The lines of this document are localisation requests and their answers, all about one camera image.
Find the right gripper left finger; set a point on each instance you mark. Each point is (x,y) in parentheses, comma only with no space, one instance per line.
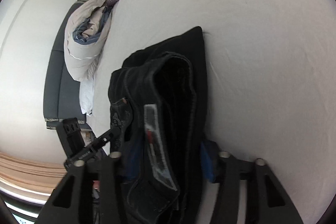
(72,200)

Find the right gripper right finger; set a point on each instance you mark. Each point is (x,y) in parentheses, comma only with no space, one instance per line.
(266,199)

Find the black denim pants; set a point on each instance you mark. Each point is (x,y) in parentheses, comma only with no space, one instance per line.
(158,98)

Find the person's left hand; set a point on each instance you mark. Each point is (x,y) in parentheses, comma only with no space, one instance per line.
(96,185)

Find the dark grey headboard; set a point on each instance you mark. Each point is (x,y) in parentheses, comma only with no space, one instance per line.
(61,93)

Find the white pillow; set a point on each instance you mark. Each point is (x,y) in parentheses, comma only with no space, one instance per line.
(86,95)

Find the folded grey duvet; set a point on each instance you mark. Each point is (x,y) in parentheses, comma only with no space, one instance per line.
(84,37)

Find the white bed mattress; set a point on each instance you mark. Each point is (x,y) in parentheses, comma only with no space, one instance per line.
(271,71)

